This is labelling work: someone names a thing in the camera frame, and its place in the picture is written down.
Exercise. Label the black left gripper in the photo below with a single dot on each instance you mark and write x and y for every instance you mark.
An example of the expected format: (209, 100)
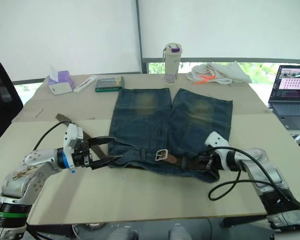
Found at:
(82, 156)

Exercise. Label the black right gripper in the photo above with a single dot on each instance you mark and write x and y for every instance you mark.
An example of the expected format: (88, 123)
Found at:
(212, 161)

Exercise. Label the brown braided belt with buckle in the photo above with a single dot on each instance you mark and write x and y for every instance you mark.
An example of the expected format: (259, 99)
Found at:
(173, 158)

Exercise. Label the blue denim shorts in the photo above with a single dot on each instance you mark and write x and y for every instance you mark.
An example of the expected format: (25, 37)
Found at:
(145, 120)

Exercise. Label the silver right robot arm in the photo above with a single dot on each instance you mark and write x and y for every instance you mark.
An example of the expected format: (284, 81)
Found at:
(262, 165)

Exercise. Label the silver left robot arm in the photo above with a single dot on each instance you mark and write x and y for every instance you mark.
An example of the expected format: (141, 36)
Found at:
(27, 172)

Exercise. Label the green bit set box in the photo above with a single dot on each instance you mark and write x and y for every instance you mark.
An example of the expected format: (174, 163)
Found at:
(108, 84)

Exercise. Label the white slim long case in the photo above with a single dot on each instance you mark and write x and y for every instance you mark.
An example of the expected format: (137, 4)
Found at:
(85, 83)

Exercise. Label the small thin stick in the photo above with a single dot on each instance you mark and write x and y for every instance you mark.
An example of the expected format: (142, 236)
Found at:
(39, 112)

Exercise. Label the purple tissue box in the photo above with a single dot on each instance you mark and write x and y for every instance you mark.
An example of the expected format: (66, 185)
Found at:
(61, 83)

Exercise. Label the white crumpled cloth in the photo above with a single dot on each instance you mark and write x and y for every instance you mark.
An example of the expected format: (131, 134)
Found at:
(222, 72)

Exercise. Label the open grey laptop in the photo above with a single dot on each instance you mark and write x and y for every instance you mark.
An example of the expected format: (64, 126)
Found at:
(290, 100)

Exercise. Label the white bottle with purple lid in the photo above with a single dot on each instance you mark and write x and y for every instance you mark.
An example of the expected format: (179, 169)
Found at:
(172, 63)

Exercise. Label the black office chair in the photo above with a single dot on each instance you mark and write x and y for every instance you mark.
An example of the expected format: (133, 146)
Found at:
(2, 100)

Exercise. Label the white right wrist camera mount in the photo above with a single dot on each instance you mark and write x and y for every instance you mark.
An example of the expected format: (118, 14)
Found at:
(216, 141)

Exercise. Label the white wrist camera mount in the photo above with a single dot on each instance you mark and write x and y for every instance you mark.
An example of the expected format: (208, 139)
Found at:
(216, 141)
(71, 140)

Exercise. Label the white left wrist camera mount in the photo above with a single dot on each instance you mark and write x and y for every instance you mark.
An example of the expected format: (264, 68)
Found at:
(71, 140)

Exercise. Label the grey window frame post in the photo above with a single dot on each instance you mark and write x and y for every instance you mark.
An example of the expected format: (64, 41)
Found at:
(142, 37)

